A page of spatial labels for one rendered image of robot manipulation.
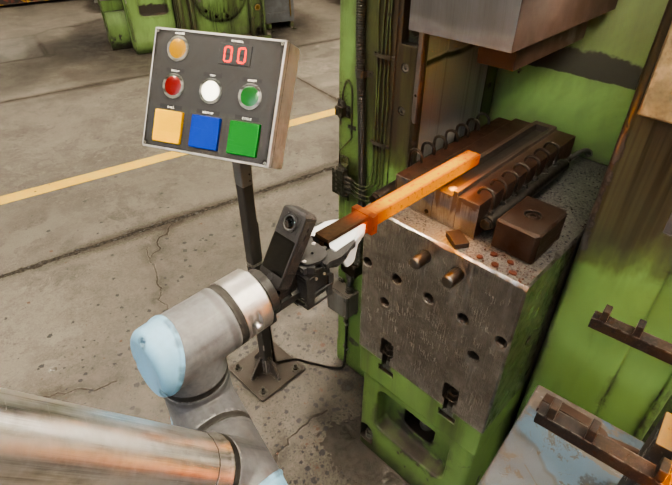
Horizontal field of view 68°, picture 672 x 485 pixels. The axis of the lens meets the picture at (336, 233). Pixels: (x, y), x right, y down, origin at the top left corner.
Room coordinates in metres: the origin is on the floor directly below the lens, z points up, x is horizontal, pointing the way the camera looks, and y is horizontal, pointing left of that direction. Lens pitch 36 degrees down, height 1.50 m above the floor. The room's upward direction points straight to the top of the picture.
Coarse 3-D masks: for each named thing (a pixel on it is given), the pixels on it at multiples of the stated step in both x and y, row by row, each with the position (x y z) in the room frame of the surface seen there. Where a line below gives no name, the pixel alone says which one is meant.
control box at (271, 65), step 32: (160, 32) 1.21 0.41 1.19; (192, 32) 1.19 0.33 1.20; (160, 64) 1.18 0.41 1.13; (192, 64) 1.15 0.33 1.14; (224, 64) 1.13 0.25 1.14; (256, 64) 1.11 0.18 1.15; (288, 64) 1.11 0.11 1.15; (160, 96) 1.14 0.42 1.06; (192, 96) 1.11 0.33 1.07; (224, 96) 1.09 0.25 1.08; (288, 96) 1.10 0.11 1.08; (224, 128) 1.05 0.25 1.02; (256, 160) 1.00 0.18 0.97
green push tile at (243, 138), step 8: (232, 120) 1.05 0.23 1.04; (232, 128) 1.04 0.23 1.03; (240, 128) 1.04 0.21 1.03; (248, 128) 1.03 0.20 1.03; (256, 128) 1.03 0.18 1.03; (232, 136) 1.03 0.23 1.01; (240, 136) 1.03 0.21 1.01; (248, 136) 1.02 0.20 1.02; (256, 136) 1.02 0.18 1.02; (232, 144) 1.02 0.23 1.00; (240, 144) 1.02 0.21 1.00; (248, 144) 1.01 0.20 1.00; (256, 144) 1.01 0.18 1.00; (232, 152) 1.01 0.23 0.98; (240, 152) 1.01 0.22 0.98; (248, 152) 1.00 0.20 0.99; (256, 152) 1.00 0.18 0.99
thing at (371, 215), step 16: (464, 160) 0.86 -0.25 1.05; (432, 176) 0.79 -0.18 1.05; (448, 176) 0.80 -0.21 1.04; (400, 192) 0.73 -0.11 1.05; (416, 192) 0.73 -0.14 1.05; (352, 208) 0.67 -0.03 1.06; (368, 208) 0.68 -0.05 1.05; (384, 208) 0.68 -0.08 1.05; (400, 208) 0.70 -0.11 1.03; (336, 224) 0.62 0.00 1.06; (352, 224) 0.62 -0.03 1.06; (368, 224) 0.65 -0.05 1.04; (320, 240) 0.59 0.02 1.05
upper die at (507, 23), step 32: (416, 0) 0.91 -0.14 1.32; (448, 0) 0.87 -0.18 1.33; (480, 0) 0.83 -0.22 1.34; (512, 0) 0.79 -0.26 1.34; (544, 0) 0.83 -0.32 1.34; (576, 0) 0.92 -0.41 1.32; (608, 0) 1.04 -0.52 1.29; (448, 32) 0.86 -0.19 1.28; (480, 32) 0.82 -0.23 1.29; (512, 32) 0.78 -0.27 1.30; (544, 32) 0.85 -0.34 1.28
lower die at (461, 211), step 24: (504, 120) 1.19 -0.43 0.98; (456, 144) 1.06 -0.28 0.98; (480, 144) 1.04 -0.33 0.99; (528, 144) 1.02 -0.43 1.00; (408, 168) 0.94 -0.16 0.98; (432, 168) 0.92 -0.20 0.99; (504, 168) 0.92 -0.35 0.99; (432, 192) 0.85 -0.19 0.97; (456, 192) 0.82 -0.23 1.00; (432, 216) 0.85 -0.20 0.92; (456, 216) 0.81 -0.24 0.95; (480, 216) 0.79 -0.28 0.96
